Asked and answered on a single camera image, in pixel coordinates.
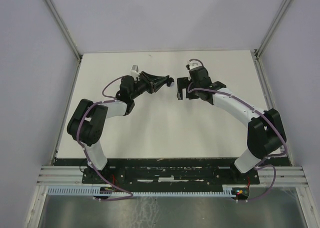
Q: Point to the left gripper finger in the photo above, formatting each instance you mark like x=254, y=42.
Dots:
x=156, y=85
x=154, y=78

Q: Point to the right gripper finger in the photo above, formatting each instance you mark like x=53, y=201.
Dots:
x=180, y=95
x=182, y=83

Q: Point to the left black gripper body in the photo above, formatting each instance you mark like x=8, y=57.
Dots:
x=143, y=85

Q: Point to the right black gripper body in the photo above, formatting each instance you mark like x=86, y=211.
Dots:
x=194, y=94

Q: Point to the black earbud charging case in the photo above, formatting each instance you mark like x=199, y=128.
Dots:
x=170, y=81

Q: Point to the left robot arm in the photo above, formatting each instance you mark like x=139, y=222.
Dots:
x=88, y=120

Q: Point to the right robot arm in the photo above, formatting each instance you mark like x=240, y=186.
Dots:
x=265, y=131

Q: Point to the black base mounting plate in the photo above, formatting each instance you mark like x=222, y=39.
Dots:
x=127, y=177

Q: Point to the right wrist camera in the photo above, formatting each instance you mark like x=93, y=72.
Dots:
x=194, y=64

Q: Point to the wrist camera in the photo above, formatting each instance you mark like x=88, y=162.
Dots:
x=194, y=64
x=134, y=72

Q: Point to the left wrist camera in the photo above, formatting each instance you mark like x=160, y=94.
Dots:
x=134, y=72

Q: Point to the right aluminium frame post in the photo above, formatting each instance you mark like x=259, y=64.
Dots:
x=279, y=16

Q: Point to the aluminium frame post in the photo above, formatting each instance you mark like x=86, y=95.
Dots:
x=279, y=16
x=63, y=28

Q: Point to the left aluminium frame post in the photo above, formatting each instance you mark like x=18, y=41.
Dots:
x=63, y=28

